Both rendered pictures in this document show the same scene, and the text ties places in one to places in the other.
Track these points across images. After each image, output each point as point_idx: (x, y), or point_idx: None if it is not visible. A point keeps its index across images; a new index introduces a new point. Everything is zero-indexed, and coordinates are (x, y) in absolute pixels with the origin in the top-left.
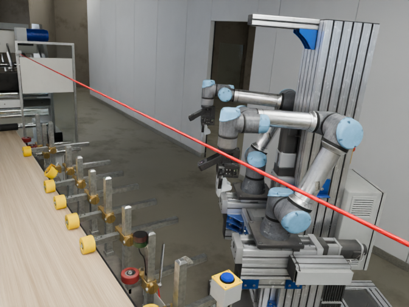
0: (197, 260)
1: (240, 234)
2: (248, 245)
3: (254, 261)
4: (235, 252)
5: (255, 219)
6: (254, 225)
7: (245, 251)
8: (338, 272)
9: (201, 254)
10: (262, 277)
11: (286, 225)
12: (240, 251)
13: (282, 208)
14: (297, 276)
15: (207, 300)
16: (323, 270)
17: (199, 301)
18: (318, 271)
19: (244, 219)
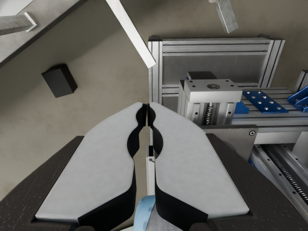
0: (220, 13)
1: (233, 104)
2: (196, 111)
3: (183, 110)
4: (192, 85)
5: (290, 134)
6: (239, 136)
7: (187, 103)
8: (147, 193)
9: (235, 23)
10: (178, 109)
11: (136, 209)
12: (188, 96)
13: (174, 227)
14: (146, 153)
15: (123, 24)
16: (152, 181)
17: (119, 9)
18: (149, 176)
19: (305, 114)
